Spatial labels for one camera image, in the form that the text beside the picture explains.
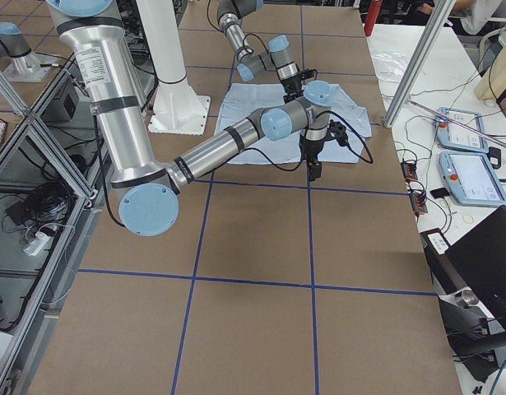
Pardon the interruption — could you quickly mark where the light blue button shirt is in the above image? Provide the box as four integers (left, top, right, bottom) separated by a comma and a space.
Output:
215, 83, 372, 165

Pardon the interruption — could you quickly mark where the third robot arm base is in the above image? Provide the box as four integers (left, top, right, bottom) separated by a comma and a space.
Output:
0, 22, 58, 82

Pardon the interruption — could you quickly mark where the clear plastic bag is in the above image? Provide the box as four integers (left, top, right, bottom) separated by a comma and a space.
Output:
371, 50, 408, 83

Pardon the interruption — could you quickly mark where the red cylinder bottle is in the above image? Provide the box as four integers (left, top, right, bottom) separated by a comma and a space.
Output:
364, 0, 382, 37

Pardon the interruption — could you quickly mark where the metal rod green tip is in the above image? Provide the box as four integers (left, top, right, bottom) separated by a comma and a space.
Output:
406, 99, 506, 149

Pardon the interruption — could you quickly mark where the upper blue teach pendant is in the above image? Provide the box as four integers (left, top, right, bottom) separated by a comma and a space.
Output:
435, 107, 489, 153

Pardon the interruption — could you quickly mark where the blue teach pendant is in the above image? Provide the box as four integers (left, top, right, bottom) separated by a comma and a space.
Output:
435, 107, 489, 153
439, 151, 506, 207

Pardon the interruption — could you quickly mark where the lower blue teach pendant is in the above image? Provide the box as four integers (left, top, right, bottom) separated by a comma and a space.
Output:
439, 151, 506, 207

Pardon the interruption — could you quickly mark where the black laptop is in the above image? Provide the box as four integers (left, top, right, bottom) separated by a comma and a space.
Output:
421, 206, 506, 328

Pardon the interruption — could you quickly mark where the grey electronics box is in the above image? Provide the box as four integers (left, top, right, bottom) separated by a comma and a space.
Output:
41, 79, 79, 122

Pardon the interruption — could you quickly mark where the white power strip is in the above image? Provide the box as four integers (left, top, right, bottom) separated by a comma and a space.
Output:
23, 230, 52, 257

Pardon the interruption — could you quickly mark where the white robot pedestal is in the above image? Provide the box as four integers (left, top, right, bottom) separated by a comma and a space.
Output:
137, 0, 211, 135

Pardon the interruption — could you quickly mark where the aluminium frame post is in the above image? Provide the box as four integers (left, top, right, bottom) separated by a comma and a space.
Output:
383, 0, 455, 128

